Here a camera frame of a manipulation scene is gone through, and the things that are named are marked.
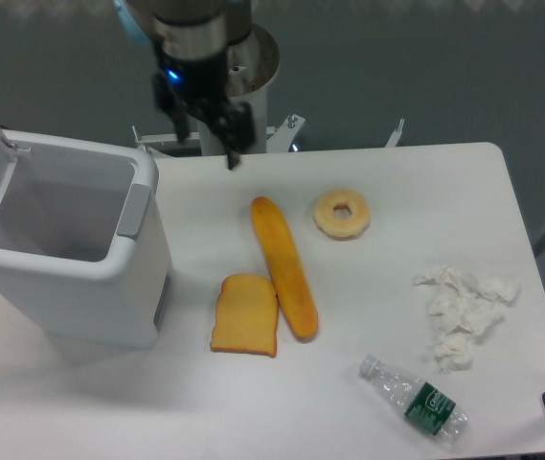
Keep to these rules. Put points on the pale glazed donut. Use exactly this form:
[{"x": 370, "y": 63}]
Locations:
[{"x": 342, "y": 214}]

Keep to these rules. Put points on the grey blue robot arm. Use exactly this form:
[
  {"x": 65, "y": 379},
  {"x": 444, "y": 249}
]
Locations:
[{"x": 190, "y": 41}]

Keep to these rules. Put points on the clear plastic water bottle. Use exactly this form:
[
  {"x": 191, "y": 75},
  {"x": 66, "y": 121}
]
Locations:
[{"x": 416, "y": 400}]

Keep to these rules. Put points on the crumpled white tissue paper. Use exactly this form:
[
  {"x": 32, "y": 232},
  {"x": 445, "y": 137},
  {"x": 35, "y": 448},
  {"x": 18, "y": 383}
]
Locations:
[{"x": 462, "y": 309}]

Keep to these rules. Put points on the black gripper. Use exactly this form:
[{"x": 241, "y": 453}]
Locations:
[{"x": 184, "y": 88}]

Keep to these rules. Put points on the white trash can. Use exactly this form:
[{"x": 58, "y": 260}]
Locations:
[{"x": 83, "y": 251}]

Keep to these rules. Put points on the white metal table frame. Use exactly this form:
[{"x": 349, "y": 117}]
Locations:
[{"x": 283, "y": 138}]

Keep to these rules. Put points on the long orange baguette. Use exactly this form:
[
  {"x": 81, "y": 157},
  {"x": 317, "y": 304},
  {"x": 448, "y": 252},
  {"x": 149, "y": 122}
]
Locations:
[{"x": 285, "y": 268}]

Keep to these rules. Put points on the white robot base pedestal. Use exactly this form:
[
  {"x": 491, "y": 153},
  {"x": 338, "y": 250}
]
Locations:
[{"x": 253, "y": 65}]

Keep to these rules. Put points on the toast bread slice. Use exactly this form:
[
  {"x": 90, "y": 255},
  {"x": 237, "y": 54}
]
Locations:
[{"x": 247, "y": 315}]

